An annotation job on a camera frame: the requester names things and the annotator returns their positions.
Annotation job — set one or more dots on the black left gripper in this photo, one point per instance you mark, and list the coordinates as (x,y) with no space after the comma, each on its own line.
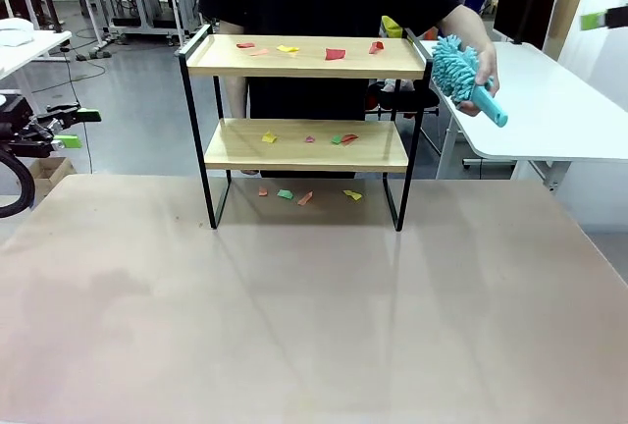
(24,142)

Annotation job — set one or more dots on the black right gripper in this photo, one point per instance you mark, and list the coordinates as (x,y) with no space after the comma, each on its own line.
(618,15)

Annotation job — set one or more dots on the teal chenille duster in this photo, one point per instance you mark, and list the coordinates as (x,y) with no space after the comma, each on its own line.
(454,70)

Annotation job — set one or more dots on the yellow paper scrap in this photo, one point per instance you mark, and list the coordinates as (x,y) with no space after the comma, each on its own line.
(352,195)
(269,137)
(287,48)

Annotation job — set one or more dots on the salmon paper scrap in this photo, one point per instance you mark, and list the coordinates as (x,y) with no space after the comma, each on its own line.
(259,52)

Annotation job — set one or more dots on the green paper scrap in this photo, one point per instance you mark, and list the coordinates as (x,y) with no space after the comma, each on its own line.
(284,194)
(336,140)

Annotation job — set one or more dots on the long orange paper scrap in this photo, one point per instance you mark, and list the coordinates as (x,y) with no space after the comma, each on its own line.
(304,198)

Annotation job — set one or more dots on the large red paper scrap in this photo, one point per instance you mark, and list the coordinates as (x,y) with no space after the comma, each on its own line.
(335,54)

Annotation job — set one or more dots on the long red paper scrap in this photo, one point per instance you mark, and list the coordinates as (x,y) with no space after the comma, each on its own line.
(349,138)

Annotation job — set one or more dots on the person's right forearm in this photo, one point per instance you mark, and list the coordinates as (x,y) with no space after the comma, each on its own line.
(237,97)

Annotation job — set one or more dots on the person's left forearm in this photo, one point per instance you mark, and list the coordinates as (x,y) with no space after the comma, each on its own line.
(461,26)

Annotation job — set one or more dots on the two-tier wood and black shelf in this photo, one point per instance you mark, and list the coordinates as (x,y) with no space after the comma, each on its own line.
(304,66)

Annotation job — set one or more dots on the person's left hand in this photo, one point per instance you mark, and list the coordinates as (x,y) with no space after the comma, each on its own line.
(490,70)

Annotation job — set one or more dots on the white panel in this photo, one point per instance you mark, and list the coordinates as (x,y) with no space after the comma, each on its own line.
(603,61)

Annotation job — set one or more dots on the open cardboard box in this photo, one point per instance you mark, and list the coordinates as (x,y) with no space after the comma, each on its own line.
(49,171)

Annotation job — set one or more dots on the black floor power strip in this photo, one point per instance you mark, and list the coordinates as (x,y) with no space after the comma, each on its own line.
(93,55)

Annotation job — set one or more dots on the black monitor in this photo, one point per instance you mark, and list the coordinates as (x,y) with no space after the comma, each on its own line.
(515,2)

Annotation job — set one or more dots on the white side table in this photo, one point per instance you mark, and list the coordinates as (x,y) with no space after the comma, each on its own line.
(34,46)

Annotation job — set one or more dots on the large white desk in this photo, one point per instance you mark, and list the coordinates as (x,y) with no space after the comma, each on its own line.
(539,100)

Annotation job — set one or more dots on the white cloth bundle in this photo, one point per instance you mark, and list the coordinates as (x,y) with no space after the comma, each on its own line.
(15,31)

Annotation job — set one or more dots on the orange and yellow object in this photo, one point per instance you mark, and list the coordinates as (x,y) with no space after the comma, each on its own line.
(432,31)

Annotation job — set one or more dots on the black office chair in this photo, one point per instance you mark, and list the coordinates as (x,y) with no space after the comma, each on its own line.
(409,100)

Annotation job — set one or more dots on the yellow-green object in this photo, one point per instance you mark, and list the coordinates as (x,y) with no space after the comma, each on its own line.
(391,25)

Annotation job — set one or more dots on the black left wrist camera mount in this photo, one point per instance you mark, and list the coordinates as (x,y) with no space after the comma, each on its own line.
(15,110)

